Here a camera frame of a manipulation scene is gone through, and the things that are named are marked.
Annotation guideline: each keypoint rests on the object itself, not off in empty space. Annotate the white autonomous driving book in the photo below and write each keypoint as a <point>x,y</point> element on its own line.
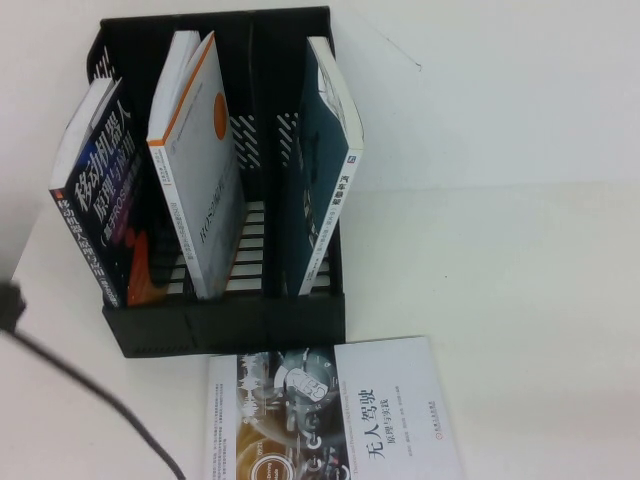
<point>390,410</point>

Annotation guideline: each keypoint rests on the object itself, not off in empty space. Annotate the white orange ROS book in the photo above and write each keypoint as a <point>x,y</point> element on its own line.
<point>200,175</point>

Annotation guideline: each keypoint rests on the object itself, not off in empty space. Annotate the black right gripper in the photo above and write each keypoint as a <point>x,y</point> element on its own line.
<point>10,307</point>

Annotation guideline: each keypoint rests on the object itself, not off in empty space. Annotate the black plastic book stand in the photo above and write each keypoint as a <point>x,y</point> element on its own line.
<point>240,60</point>

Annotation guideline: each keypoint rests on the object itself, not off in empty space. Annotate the dark blue mobile robot book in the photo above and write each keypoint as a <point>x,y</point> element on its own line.
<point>100,200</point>

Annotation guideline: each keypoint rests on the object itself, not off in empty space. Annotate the white car suspension book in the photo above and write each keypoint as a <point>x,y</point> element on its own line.
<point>310,200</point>

